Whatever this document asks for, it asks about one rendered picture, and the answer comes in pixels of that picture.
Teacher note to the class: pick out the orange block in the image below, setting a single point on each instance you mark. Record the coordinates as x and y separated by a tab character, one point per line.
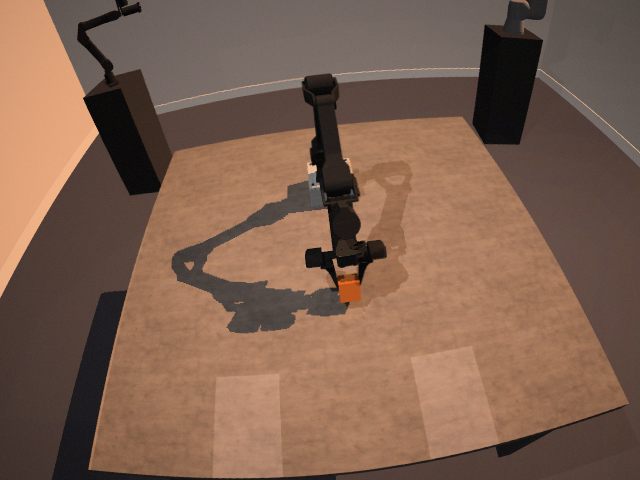
349	287

